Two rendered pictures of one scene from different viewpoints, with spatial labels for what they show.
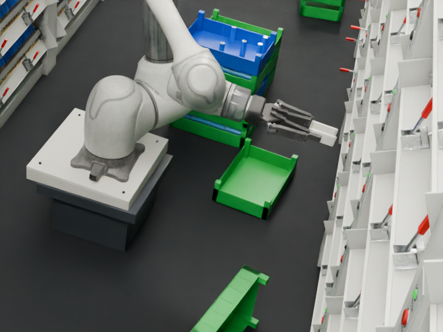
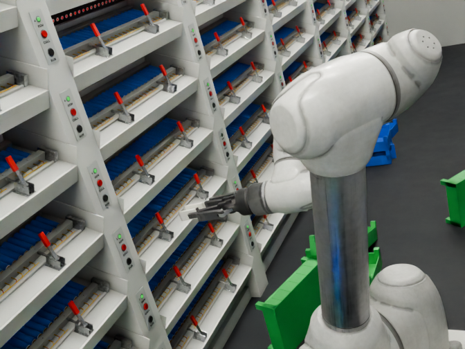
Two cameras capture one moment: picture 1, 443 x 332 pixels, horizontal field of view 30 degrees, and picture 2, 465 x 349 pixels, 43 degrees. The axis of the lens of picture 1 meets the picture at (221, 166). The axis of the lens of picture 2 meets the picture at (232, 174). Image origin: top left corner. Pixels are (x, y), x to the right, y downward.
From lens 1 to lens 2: 322 cm
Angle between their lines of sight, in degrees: 118
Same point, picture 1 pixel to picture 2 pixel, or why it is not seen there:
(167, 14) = not seen: hidden behind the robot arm
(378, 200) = (214, 62)
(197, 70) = not seen: hidden behind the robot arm
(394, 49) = (135, 118)
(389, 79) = (159, 102)
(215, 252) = not seen: outside the picture
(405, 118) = (204, 9)
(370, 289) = (236, 46)
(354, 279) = (228, 110)
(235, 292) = (286, 288)
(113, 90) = (401, 266)
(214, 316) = (303, 271)
